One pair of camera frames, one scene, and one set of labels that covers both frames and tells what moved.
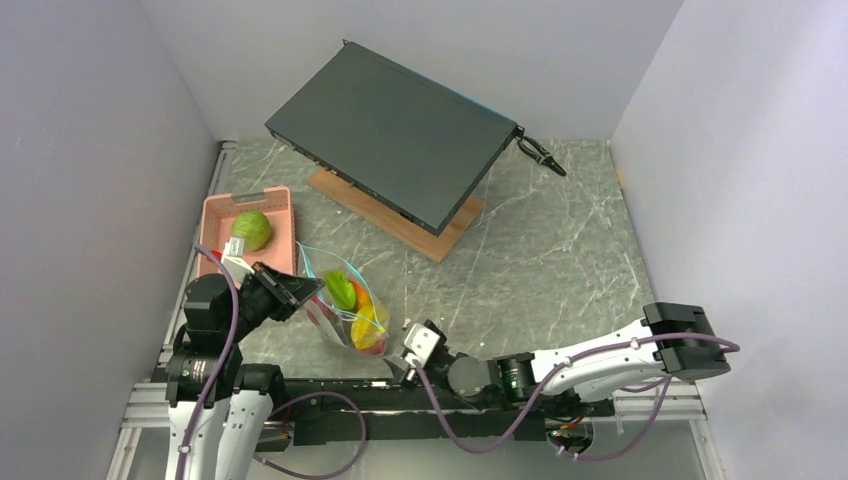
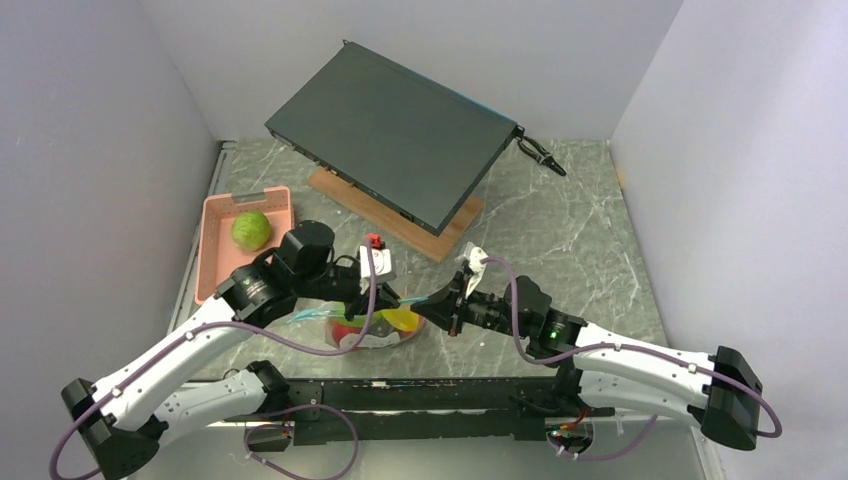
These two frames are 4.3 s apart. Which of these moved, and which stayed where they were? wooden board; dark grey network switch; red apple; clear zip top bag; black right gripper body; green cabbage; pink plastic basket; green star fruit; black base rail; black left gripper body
Moved: black left gripper body; red apple; clear zip top bag; black right gripper body; green star fruit
Stayed: pink plastic basket; black base rail; dark grey network switch; wooden board; green cabbage
